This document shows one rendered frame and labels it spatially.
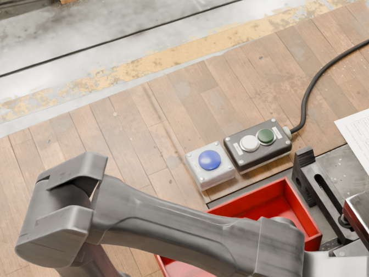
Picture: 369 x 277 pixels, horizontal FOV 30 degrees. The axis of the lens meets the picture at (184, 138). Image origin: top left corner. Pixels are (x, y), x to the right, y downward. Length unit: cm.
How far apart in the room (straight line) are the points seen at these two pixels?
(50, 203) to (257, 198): 50
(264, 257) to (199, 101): 63
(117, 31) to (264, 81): 142
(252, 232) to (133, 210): 13
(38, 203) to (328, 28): 85
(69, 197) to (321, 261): 29
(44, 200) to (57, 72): 187
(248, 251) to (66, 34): 208
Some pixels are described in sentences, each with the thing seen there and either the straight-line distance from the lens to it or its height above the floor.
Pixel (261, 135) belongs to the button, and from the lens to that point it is 123.
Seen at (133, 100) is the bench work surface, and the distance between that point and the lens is 134.
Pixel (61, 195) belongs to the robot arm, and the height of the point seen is 131.
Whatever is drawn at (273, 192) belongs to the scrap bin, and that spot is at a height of 93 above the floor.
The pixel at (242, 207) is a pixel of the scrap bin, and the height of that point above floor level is 92.
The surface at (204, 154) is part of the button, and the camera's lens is 121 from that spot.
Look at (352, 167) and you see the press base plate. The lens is 126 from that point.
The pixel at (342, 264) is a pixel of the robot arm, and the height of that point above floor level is 124.
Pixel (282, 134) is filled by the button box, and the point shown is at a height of 93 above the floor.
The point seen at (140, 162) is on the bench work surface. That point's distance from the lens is 126.
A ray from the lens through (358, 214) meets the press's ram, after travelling 94.
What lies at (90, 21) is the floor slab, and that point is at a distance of 276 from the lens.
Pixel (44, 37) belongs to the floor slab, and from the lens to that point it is 275.
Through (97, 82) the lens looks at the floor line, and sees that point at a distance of 255.
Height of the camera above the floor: 196
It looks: 56 degrees down
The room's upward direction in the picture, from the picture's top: 6 degrees counter-clockwise
